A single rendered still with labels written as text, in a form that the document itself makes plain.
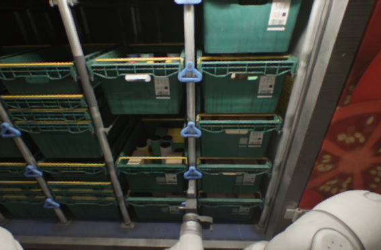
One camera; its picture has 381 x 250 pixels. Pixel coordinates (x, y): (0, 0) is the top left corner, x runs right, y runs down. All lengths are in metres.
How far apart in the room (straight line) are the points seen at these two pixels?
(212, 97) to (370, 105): 0.58
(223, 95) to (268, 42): 0.27
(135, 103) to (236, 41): 0.52
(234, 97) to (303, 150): 0.36
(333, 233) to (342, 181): 0.70
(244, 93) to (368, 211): 0.58
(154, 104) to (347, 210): 0.76
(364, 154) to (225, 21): 0.78
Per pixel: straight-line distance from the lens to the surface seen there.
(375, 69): 0.89
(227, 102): 0.92
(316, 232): 0.45
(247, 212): 1.45
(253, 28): 0.86
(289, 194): 1.11
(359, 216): 0.56
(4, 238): 0.61
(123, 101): 0.97
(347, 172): 1.11
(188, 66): 0.80
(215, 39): 0.84
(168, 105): 0.92
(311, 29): 0.90
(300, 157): 0.95
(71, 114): 1.08
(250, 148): 1.08
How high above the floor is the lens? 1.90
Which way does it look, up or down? 30 degrees down
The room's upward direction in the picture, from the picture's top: 2 degrees counter-clockwise
